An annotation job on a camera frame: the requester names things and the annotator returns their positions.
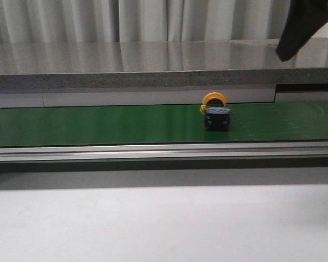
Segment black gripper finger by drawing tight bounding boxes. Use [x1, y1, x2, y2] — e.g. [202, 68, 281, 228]
[276, 0, 328, 62]

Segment yellow push button switch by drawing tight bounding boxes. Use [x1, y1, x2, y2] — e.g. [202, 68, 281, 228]
[200, 92, 231, 132]

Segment green conveyor belt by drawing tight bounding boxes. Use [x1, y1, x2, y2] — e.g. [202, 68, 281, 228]
[0, 101, 328, 147]

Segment grey stone counter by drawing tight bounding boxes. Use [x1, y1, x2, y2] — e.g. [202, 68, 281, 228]
[0, 38, 328, 108]

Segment white curtain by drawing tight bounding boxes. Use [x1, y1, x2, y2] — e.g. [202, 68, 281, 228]
[0, 0, 328, 44]

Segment aluminium conveyor frame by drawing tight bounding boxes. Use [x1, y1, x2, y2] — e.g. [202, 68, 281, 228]
[0, 140, 328, 172]

